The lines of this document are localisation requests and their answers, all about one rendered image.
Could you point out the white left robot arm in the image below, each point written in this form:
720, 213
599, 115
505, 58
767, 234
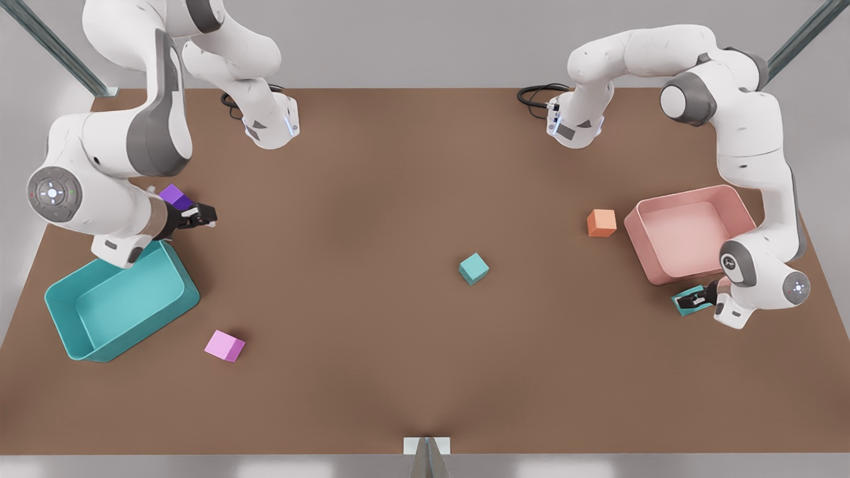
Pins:
750, 126

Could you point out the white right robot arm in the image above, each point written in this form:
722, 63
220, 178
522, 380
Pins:
106, 143

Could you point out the teal blue cube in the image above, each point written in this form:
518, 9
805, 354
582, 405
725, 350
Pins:
681, 303
473, 268

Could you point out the dark purple cube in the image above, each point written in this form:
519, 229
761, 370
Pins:
175, 196

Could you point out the pink plastic bin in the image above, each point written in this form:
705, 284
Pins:
688, 234

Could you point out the teal plastic bin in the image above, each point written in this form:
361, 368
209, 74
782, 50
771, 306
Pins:
121, 303

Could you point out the orange cube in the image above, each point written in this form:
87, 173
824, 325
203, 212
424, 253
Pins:
601, 223

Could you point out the light pink cube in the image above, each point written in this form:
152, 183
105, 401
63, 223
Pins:
224, 346

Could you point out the silver frame post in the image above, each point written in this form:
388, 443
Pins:
800, 36
56, 46
427, 457

